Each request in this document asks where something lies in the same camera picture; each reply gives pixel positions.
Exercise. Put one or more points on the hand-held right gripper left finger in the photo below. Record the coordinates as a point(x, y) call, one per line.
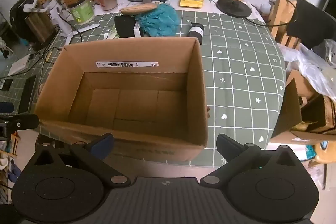
point(105, 146)

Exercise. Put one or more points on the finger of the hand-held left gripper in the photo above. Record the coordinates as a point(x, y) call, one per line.
point(6, 107)
point(23, 121)

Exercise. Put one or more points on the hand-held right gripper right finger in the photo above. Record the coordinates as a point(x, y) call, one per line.
point(222, 145)

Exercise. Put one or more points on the green wet wipes pack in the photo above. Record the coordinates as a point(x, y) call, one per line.
point(113, 33)

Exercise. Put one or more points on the black cloth white label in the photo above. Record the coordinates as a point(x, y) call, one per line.
point(195, 31)

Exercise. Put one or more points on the teal mesh bath sponge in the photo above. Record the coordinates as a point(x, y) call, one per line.
point(160, 19)

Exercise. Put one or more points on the wooden oval brush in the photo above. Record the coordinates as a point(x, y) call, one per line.
point(139, 8)

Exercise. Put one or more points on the black phone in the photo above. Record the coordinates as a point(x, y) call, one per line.
point(27, 94)

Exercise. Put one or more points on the white power box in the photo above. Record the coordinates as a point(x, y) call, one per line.
point(18, 65)

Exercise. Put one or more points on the green checked tablecloth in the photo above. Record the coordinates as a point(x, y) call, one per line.
point(236, 69)

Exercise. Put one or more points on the torn cardboard box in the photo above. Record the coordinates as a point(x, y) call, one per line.
point(291, 108)

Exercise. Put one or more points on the black glass kettle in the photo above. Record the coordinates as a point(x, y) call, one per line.
point(39, 27)

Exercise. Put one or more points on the white phone tripod stand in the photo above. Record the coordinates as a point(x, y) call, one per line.
point(65, 27)

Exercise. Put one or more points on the white plastic bag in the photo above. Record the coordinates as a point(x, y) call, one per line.
point(309, 66)

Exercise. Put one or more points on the green label jar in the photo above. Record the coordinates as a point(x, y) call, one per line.
point(82, 12)

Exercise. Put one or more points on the black kettle base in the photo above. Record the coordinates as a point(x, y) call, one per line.
point(233, 7)

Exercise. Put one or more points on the white printed cloth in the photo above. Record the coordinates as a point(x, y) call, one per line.
point(210, 6)

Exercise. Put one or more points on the wooden chair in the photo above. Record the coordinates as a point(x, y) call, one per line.
point(281, 16)

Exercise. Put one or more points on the white plastic bottle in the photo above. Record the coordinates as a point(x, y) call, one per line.
point(265, 8)

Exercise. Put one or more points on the black cloth on chair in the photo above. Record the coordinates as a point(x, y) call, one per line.
point(312, 22)

